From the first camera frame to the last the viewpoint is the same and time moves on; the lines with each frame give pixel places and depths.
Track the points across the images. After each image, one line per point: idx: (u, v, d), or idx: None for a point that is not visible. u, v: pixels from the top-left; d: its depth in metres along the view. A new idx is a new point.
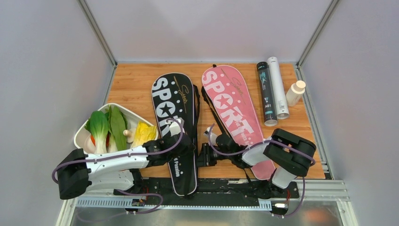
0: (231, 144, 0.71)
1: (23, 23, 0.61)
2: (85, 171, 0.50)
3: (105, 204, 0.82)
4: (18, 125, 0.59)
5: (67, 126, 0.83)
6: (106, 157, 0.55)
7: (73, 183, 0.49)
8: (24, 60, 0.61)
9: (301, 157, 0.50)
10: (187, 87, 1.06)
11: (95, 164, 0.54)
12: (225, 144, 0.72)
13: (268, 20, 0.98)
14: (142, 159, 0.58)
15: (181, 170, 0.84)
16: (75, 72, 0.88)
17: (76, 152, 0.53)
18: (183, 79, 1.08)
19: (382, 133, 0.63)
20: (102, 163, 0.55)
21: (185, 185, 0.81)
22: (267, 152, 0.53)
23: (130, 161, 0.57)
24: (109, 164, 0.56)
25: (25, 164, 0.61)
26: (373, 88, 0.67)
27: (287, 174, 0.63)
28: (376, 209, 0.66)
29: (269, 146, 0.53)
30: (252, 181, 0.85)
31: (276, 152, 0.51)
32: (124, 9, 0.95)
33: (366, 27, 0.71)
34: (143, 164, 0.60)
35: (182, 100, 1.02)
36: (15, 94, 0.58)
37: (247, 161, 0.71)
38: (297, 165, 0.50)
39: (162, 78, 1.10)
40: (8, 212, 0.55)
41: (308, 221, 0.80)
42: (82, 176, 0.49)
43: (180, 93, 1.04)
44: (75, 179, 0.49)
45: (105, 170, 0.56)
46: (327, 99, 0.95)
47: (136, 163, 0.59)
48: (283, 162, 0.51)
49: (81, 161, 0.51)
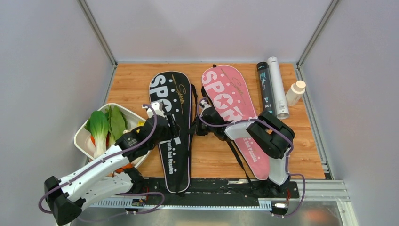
0: (214, 114, 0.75)
1: (22, 25, 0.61)
2: (62, 197, 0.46)
3: (105, 204, 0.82)
4: (17, 126, 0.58)
5: (67, 126, 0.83)
6: (78, 174, 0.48)
7: (58, 210, 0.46)
8: (23, 60, 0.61)
9: (279, 138, 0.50)
10: (184, 87, 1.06)
11: (71, 185, 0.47)
12: (209, 115, 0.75)
13: (268, 21, 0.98)
14: (118, 158, 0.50)
15: (175, 168, 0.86)
16: (75, 73, 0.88)
17: (47, 182, 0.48)
18: (181, 79, 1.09)
19: (382, 133, 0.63)
20: (78, 180, 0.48)
21: (177, 183, 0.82)
22: (249, 129, 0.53)
23: (105, 166, 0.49)
24: (84, 179, 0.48)
25: (25, 164, 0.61)
26: (373, 89, 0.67)
27: (278, 169, 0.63)
28: (376, 209, 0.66)
29: (253, 124, 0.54)
30: (252, 181, 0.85)
31: (259, 130, 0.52)
32: (124, 9, 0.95)
33: (367, 27, 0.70)
34: (125, 162, 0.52)
35: (179, 100, 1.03)
36: (15, 94, 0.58)
37: (229, 135, 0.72)
38: (273, 144, 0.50)
39: (159, 76, 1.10)
40: (8, 213, 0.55)
41: (308, 221, 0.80)
42: (60, 202, 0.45)
43: (178, 93, 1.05)
44: (58, 207, 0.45)
45: (86, 186, 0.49)
46: (327, 99, 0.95)
47: (115, 165, 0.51)
48: (261, 141, 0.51)
49: (53, 189, 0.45)
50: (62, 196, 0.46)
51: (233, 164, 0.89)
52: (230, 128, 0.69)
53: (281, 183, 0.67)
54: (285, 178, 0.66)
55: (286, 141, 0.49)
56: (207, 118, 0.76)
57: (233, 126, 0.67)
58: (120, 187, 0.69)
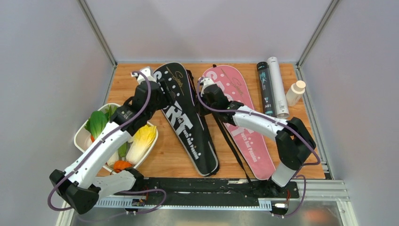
0: (218, 92, 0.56)
1: (23, 25, 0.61)
2: (74, 188, 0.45)
3: (105, 204, 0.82)
4: (18, 127, 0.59)
5: (67, 126, 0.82)
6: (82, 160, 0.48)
7: (73, 199, 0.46)
8: (23, 60, 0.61)
9: (305, 152, 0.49)
10: (180, 72, 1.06)
11: (78, 173, 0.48)
12: (211, 93, 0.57)
13: (268, 21, 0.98)
14: (118, 134, 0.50)
15: (198, 152, 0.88)
16: (75, 73, 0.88)
17: (51, 177, 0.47)
18: (177, 67, 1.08)
19: (382, 133, 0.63)
20: (84, 166, 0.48)
21: (206, 165, 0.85)
22: (281, 139, 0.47)
23: (106, 145, 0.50)
24: (90, 163, 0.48)
25: (25, 164, 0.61)
26: (373, 89, 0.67)
27: (284, 173, 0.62)
28: (376, 209, 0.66)
29: (283, 132, 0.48)
30: (252, 181, 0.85)
31: (291, 143, 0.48)
32: (124, 9, 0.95)
33: (366, 27, 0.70)
34: (126, 137, 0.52)
35: (178, 84, 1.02)
36: (15, 94, 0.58)
37: (236, 122, 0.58)
38: (296, 157, 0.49)
39: (156, 72, 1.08)
40: (8, 213, 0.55)
41: (307, 221, 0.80)
42: (73, 191, 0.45)
43: (175, 79, 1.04)
44: (71, 198, 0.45)
45: (93, 171, 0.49)
46: (327, 99, 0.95)
47: (117, 143, 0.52)
48: (288, 153, 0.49)
49: (61, 181, 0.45)
50: (72, 185, 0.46)
51: (233, 164, 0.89)
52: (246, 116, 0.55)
53: (283, 184, 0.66)
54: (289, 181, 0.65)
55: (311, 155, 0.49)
56: (208, 96, 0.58)
57: (248, 117, 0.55)
58: (125, 181, 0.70)
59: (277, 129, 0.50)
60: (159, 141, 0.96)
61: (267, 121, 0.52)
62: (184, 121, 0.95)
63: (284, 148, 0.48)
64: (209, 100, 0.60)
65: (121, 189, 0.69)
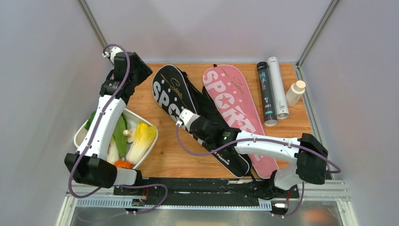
0: (206, 126, 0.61)
1: (22, 25, 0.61)
2: (94, 160, 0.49)
3: (105, 204, 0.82)
4: (17, 126, 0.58)
5: (67, 126, 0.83)
6: (92, 134, 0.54)
7: (96, 172, 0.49)
8: (23, 60, 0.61)
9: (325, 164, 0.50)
10: (176, 80, 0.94)
11: (92, 146, 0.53)
12: (200, 129, 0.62)
13: (268, 21, 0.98)
14: (115, 103, 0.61)
15: (227, 158, 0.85)
16: (75, 72, 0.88)
17: (68, 162, 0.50)
18: (169, 72, 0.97)
19: (382, 133, 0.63)
20: (95, 139, 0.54)
21: (239, 169, 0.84)
22: (301, 162, 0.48)
23: (108, 114, 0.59)
24: (100, 133, 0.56)
25: (24, 164, 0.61)
26: (374, 89, 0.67)
27: (290, 179, 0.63)
28: (377, 209, 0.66)
29: (303, 156, 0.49)
30: (258, 180, 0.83)
31: (312, 163, 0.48)
32: (124, 9, 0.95)
33: (367, 27, 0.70)
34: (121, 104, 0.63)
35: (179, 96, 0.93)
36: (14, 94, 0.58)
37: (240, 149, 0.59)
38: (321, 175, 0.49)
39: (155, 84, 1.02)
40: (8, 213, 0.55)
41: (308, 221, 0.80)
42: (94, 163, 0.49)
43: (173, 89, 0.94)
44: (97, 170, 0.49)
45: (105, 141, 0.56)
46: (327, 99, 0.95)
47: (115, 112, 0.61)
48: (312, 173, 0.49)
49: (80, 158, 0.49)
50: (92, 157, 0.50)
51: None
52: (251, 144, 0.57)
53: (287, 189, 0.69)
54: (292, 186, 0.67)
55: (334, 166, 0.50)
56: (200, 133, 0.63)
57: (256, 144, 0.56)
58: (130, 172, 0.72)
59: (293, 152, 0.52)
60: (158, 141, 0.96)
61: (276, 144, 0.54)
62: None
63: (307, 170, 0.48)
64: (201, 137, 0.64)
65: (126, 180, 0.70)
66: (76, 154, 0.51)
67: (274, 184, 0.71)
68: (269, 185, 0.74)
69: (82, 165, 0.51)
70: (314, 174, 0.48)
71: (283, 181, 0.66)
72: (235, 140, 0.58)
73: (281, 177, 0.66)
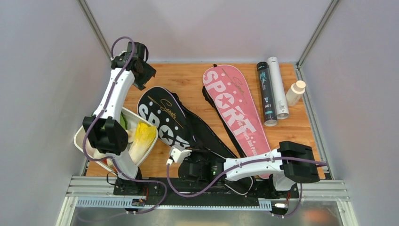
0: (192, 169, 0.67)
1: (23, 25, 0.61)
2: (109, 122, 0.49)
3: (105, 204, 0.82)
4: (18, 127, 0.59)
5: (67, 126, 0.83)
6: (106, 100, 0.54)
7: (112, 133, 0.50)
8: (24, 60, 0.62)
9: (310, 163, 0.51)
10: (167, 100, 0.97)
11: (107, 110, 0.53)
12: (187, 173, 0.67)
13: (268, 21, 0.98)
14: (126, 74, 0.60)
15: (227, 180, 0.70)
16: (75, 73, 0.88)
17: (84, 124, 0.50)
18: (158, 94, 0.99)
19: (382, 133, 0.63)
20: (109, 104, 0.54)
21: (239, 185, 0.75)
22: (289, 174, 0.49)
23: (120, 84, 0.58)
24: (114, 99, 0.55)
25: (24, 164, 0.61)
26: (373, 89, 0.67)
27: (289, 181, 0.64)
28: (377, 210, 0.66)
29: (287, 166, 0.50)
30: (259, 180, 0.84)
31: (298, 170, 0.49)
32: (124, 9, 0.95)
33: (366, 26, 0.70)
34: (131, 78, 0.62)
35: (171, 117, 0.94)
36: (15, 93, 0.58)
37: (233, 178, 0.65)
38: (314, 176, 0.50)
39: (140, 107, 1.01)
40: (8, 212, 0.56)
41: (308, 221, 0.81)
42: (109, 125, 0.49)
43: (165, 109, 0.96)
44: (112, 131, 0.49)
45: (118, 108, 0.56)
46: (327, 99, 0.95)
47: (127, 83, 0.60)
48: (304, 178, 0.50)
49: (96, 119, 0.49)
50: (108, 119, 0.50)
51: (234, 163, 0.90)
52: (239, 170, 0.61)
53: (288, 189, 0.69)
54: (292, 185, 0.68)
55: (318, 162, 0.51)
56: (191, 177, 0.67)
57: (241, 170, 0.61)
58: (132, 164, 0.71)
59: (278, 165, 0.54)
60: (159, 141, 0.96)
61: (261, 164, 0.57)
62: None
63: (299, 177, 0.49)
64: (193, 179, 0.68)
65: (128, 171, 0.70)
66: (92, 117, 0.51)
67: (274, 188, 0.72)
68: (273, 190, 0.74)
69: (98, 126, 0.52)
70: (305, 178, 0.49)
71: (280, 182, 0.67)
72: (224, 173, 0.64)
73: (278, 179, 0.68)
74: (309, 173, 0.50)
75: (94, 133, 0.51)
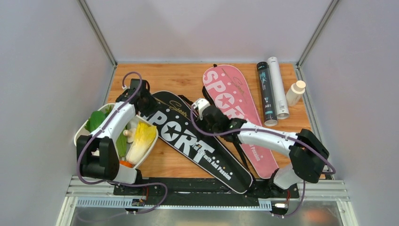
0: (216, 113, 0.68)
1: (22, 25, 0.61)
2: (104, 143, 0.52)
3: (105, 204, 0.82)
4: (17, 127, 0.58)
5: (67, 126, 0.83)
6: (106, 123, 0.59)
7: (105, 154, 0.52)
8: (23, 60, 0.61)
9: (319, 160, 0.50)
10: (176, 101, 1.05)
11: (105, 131, 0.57)
12: (211, 114, 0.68)
13: (268, 20, 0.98)
14: (127, 106, 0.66)
15: (230, 172, 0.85)
16: (75, 73, 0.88)
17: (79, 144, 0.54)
18: (168, 96, 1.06)
19: (382, 133, 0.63)
20: (108, 127, 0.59)
21: (241, 182, 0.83)
22: (293, 154, 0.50)
23: (122, 113, 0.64)
24: (114, 124, 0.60)
25: (24, 163, 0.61)
26: (374, 88, 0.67)
27: (287, 176, 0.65)
28: (377, 210, 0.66)
29: (295, 147, 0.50)
30: (258, 180, 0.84)
31: (304, 156, 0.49)
32: (124, 9, 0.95)
33: (367, 26, 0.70)
34: (131, 111, 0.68)
35: (181, 114, 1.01)
36: (15, 93, 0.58)
37: (241, 140, 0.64)
38: (314, 171, 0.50)
39: None
40: (8, 212, 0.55)
41: (308, 221, 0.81)
42: (104, 145, 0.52)
43: (174, 108, 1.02)
44: (106, 150, 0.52)
45: (115, 132, 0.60)
46: (326, 99, 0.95)
47: (127, 114, 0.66)
48: (303, 165, 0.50)
49: (92, 139, 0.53)
50: (103, 140, 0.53)
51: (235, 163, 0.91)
52: (253, 134, 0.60)
53: (286, 187, 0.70)
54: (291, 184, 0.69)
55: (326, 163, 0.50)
56: (209, 119, 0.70)
57: (255, 135, 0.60)
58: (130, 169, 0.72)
59: (288, 144, 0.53)
60: (159, 141, 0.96)
61: (276, 136, 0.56)
62: (203, 146, 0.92)
63: (299, 162, 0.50)
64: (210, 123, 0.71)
65: (126, 179, 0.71)
66: (89, 137, 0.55)
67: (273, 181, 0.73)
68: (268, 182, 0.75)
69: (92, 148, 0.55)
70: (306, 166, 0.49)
71: (282, 179, 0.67)
72: (238, 128, 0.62)
73: (279, 174, 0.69)
74: (311, 165, 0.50)
75: (86, 156, 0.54)
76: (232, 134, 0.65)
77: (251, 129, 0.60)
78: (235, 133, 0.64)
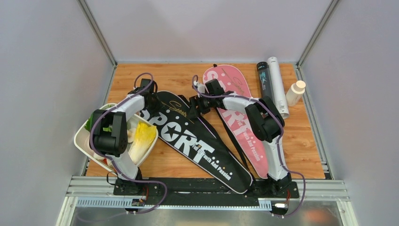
0: (213, 84, 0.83)
1: (21, 25, 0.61)
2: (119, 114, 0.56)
3: (105, 204, 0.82)
4: (16, 127, 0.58)
5: (67, 126, 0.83)
6: (120, 104, 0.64)
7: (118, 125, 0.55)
8: (22, 60, 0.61)
9: (271, 122, 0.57)
10: (176, 101, 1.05)
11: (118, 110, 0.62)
12: (209, 84, 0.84)
13: (268, 20, 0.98)
14: (139, 97, 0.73)
15: (230, 172, 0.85)
16: (75, 72, 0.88)
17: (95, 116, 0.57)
18: (167, 96, 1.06)
19: (382, 133, 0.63)
20: (121, 108, 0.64)
21: (241, 182, 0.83)
22: (247, 108, 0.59)
23: (134, 100, 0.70)
24: (126, 106, 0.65)
25: (23, 163, 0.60)
26: (374, 88, 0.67)
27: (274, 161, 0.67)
28: (377, 209, 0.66)
29: (251, 104, 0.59)
30: (257, 180, 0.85)
31: (256, 112, 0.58)
32: (124, 10, 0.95)
33: (367, 26, 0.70)
34: (141, 104, 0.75)
35: (181, 115, 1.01)
36: (14, 93, 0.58)
37: (226, 104, 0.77)
38: (263, 129, 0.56)
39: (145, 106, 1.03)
40: (7, 212, 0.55)
41: (308, 221, 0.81)
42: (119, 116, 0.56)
43: (174, 109, 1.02)
44: (119, 121, 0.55)
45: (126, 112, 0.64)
46: (326, 99, 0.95)
47: (137, 103, 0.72)
48: (254, 121, 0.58)
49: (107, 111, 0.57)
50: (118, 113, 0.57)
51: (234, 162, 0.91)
52: (229, 99, 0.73)
53: (277, 177, 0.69)
54: (283, 172, 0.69)
55: (277, 125, 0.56)
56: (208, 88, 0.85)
57: (233, 99, 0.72)
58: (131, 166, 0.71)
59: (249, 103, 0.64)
60: (159, 141, 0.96)
61: (243, 99, 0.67)
62: (203, 147, 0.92)
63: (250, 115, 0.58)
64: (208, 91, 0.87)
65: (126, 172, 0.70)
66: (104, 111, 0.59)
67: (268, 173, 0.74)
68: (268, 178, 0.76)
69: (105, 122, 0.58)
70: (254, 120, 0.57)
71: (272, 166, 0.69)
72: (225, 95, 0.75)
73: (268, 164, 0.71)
74: (260, 122, 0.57)
75: (100, 127, 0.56)
76: (219, 100, 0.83)
77: (229, 95, 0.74)
78: (220, 99, 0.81)
